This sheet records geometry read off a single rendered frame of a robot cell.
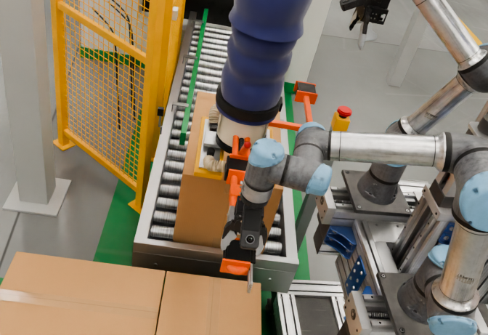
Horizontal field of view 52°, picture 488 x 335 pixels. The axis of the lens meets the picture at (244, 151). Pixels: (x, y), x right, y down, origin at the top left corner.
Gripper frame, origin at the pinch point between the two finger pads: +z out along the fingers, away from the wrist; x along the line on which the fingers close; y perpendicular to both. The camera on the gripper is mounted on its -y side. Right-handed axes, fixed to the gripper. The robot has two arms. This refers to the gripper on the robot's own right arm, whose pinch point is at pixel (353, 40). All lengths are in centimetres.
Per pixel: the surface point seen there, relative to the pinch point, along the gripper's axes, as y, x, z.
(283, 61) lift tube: -28.5, -21.1, 0.6
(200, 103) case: -46, 34, 57
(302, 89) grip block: -8.9, 11.3, 29.6
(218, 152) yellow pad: -42, -18, 42
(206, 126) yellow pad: -47, -3, 42
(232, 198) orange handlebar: -42, -53, 31
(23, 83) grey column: -129, 53, 69
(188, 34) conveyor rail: -49, 172, 92
